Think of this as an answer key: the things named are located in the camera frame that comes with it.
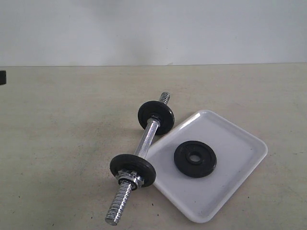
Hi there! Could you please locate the black weight plate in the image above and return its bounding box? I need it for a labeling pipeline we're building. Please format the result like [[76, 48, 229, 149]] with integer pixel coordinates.
[[174, 140, 217, 178], [109, 154, 156, 187], [137, 101, 175, 136]]

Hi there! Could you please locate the chrome threaded dumbbell bar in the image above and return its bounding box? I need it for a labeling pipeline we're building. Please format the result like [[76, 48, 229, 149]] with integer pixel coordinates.
[[105, 92, 170, 226]]

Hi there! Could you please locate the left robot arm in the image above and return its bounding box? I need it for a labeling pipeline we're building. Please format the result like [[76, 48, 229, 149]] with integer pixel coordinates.
[[0, 70, 7, 85]]

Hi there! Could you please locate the chrome star collar nut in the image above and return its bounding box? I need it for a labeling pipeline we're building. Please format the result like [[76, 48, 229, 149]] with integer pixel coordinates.
[[115, 169, 145, 191]]

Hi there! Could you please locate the white rectangular plastic tray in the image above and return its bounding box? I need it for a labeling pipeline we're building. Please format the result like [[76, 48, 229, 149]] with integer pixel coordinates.
[[146, 110, 268, 223]]

